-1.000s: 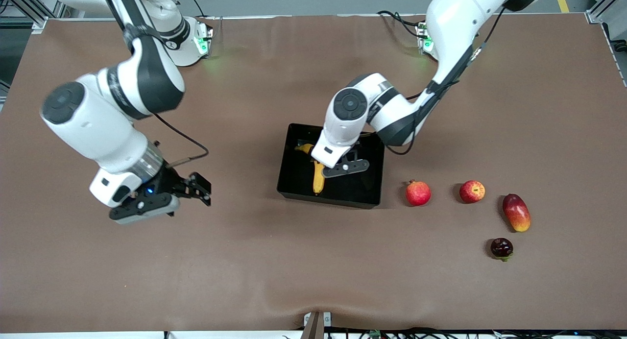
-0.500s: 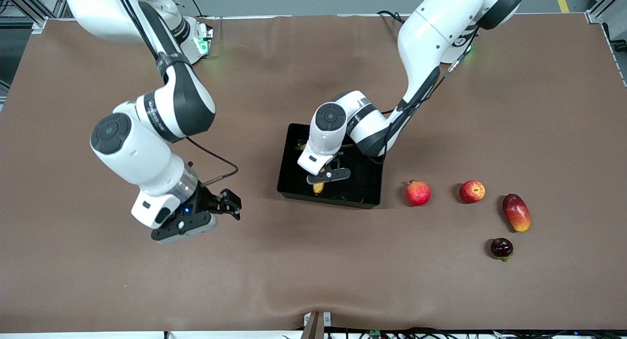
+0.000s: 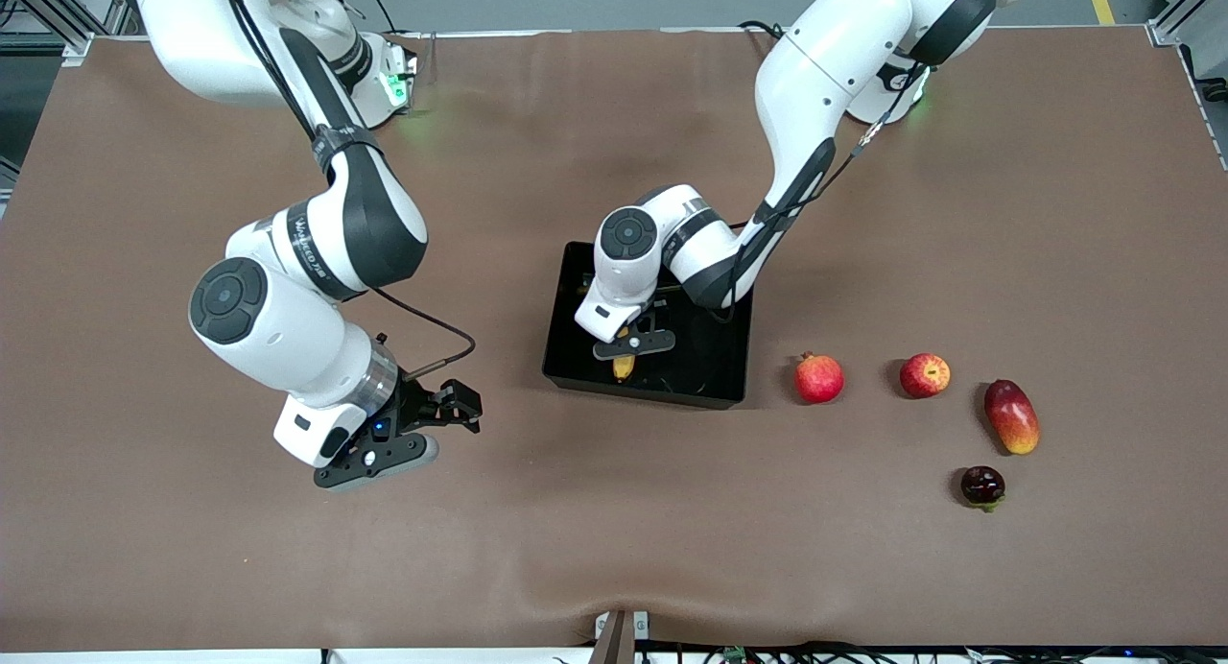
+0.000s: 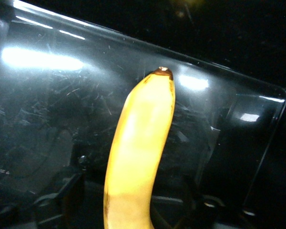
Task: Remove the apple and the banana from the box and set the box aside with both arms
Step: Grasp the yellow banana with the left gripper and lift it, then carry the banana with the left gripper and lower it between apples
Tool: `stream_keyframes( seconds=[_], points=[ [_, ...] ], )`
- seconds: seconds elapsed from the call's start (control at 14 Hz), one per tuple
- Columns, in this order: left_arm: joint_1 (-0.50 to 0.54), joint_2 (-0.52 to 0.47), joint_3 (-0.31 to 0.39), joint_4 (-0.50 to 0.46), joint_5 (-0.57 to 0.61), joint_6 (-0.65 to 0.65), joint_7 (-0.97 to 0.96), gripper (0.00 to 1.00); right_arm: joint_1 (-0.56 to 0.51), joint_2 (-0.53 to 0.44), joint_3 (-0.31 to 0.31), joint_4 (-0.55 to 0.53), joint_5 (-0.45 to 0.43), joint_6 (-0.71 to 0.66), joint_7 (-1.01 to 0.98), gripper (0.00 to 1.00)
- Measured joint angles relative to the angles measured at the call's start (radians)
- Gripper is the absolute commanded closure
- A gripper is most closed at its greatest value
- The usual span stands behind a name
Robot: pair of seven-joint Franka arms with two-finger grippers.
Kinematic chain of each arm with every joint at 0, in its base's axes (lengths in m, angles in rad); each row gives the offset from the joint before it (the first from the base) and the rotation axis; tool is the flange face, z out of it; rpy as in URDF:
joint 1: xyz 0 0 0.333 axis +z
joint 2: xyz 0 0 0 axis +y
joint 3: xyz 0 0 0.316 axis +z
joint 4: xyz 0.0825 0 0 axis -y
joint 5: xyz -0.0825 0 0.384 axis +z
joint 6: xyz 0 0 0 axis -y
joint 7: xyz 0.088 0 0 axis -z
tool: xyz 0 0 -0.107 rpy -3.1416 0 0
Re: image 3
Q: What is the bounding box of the black plastic box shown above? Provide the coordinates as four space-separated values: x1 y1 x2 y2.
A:
542 241 756 411

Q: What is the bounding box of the red yellow apple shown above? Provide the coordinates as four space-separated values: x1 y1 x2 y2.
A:
899 353 952 399

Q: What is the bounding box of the brown table mat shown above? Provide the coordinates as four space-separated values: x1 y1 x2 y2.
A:
0 26 1228 652

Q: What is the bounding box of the red pomegranate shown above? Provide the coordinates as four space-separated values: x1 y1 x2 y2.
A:
793 351 846 405

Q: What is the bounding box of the dark purple mangosteen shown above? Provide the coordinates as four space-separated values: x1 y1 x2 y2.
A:
960 465 1007 513

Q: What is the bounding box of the red yellow mango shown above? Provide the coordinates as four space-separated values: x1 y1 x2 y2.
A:
983 379 1041 456

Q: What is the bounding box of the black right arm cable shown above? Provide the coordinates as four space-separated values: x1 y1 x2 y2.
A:
221 0 478 382

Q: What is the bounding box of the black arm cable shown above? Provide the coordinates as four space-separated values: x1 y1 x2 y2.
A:
221 0 478 382
715 59 932 324

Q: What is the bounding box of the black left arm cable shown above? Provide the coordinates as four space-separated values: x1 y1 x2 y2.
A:
715 59 932 324

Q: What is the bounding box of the grey camera post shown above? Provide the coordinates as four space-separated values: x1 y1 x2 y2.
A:
588 610 636 664

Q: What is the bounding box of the silver camera bracket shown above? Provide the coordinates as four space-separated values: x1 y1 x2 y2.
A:
594 610 650 642

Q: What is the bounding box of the aluminium frame profile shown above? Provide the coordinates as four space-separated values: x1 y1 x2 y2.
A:
1145 0 1228 80
0 0 135 62

